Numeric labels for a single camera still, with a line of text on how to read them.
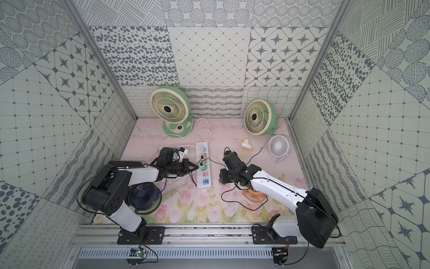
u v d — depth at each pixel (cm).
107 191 47
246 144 104
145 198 75
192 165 88
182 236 76
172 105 92
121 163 97
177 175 83
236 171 63
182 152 88
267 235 66
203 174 90
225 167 67
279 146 96
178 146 90
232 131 111
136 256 70
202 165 89
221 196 83
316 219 41
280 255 73
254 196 80
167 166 77
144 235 70
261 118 100
